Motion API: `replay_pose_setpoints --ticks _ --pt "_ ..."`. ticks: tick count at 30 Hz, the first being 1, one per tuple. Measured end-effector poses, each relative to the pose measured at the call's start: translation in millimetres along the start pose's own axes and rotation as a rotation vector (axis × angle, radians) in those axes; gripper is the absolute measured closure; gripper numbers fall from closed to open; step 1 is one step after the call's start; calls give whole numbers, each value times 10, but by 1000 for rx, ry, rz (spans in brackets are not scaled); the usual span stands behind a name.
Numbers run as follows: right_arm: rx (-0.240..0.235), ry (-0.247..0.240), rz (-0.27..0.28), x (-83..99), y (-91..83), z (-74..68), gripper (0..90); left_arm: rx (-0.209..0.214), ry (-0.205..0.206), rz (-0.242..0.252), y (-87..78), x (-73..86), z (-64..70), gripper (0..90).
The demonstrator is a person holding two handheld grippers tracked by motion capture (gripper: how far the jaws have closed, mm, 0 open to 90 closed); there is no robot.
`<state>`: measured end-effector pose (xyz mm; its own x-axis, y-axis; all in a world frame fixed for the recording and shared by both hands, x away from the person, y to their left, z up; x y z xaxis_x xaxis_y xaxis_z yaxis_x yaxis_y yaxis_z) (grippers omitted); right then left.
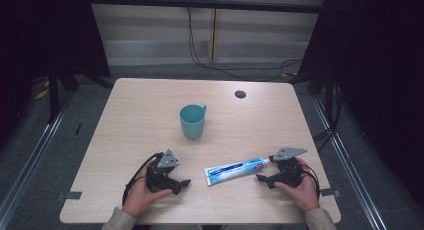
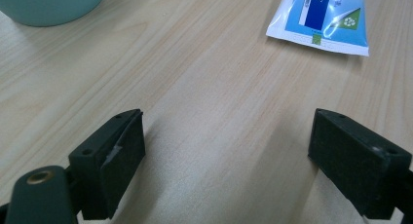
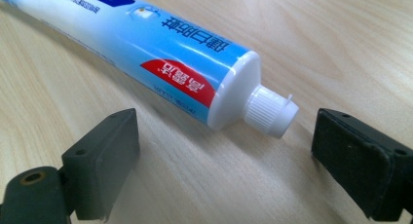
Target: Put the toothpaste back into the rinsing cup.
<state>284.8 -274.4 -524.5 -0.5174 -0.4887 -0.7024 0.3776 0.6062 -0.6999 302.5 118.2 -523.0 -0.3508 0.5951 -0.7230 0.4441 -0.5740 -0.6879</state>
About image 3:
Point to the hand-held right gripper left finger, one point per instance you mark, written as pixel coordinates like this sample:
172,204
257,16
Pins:
97,165

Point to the blue and white toothpaste tube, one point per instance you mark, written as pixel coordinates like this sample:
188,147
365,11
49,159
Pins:
168,52

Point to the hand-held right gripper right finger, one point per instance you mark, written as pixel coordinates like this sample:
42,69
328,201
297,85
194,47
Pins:
357,165

